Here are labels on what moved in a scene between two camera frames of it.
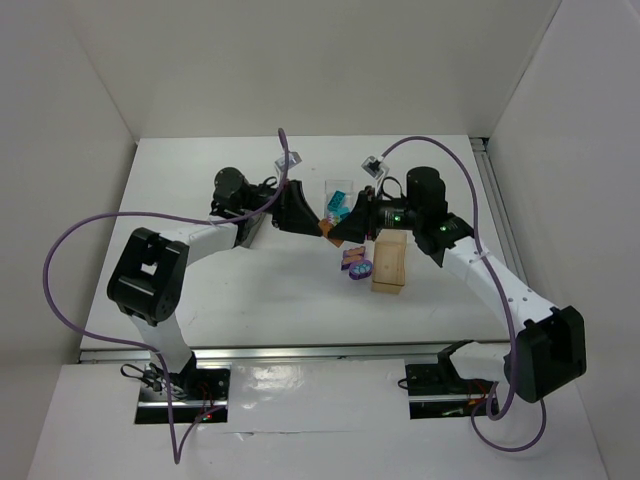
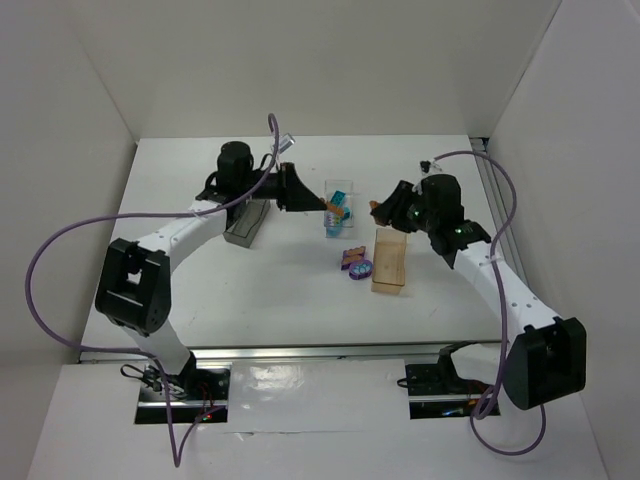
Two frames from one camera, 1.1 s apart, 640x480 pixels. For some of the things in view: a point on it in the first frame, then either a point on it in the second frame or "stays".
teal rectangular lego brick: (336, 200) stays
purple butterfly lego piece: (351, 256) stays
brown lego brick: (326, 226) to (331, 208)
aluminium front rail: (328, 354) stays
